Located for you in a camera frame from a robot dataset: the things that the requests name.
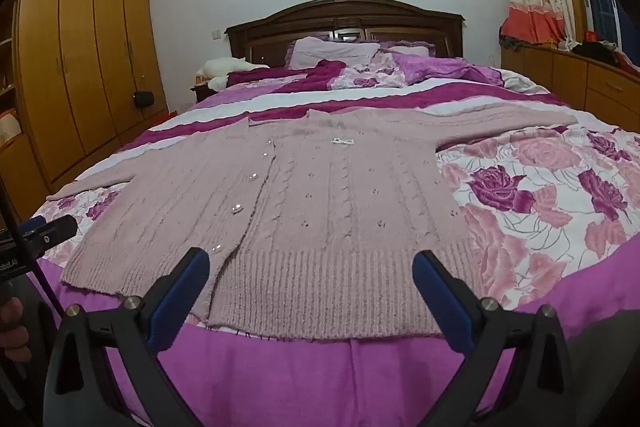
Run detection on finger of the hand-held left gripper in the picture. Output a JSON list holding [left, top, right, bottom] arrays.
[[20, 214, 78, 254]]

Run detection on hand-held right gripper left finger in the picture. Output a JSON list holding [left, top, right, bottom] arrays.
[[42, 247, 211, 427]]

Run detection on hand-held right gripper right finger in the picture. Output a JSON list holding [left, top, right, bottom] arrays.
[[411, 249, 588, 427]]

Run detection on pink knitted cardigan sweater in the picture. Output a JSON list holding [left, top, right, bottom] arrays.
[[46, 104, 580, 342]]

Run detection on pile of dark clothes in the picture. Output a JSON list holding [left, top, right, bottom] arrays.
[[571, 31, 640, 74]]

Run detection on person's left hand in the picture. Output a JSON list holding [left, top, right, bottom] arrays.
[[0, 296, 31, 364]]

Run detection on bed with floral purple bedding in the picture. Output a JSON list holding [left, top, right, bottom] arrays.
[[45, 57, 640, 427]]

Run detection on wooden wardrobe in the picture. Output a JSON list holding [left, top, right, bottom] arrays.
[[0, 0, 169, 228]]

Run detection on dark wooden nightstand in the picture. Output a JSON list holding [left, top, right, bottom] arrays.
[[190, 83, 217, 104]]

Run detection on purple fleece quilt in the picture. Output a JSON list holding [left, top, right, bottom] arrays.
[[227, 49, 506, 92]]

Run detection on white pillow on nightstand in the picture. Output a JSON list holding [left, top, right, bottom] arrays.
[[194, 56, 271, 90]]

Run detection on low wooden cabinet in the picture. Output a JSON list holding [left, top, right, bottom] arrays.
[[500, 41, 640, 134]]

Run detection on lilac pillow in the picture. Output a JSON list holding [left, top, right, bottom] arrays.
[[289, 36, 382, 70]]

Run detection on dark wooden headboard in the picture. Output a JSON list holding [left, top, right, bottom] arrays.
[[224, 0, 466, 68]]

